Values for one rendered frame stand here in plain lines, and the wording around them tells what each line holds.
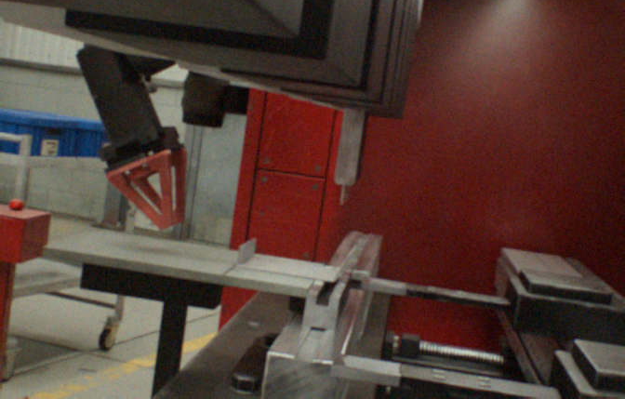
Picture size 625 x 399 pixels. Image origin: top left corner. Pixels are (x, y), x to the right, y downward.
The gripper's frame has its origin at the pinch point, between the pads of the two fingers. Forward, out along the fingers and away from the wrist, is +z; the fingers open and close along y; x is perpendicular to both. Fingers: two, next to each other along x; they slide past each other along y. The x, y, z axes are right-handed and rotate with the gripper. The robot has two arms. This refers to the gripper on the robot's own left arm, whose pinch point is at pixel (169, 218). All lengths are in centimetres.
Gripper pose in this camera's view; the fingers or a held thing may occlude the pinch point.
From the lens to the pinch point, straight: 113.3
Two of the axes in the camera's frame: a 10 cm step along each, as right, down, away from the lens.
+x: -9.2, 3.7, 1.2
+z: 3.7, 9.3, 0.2
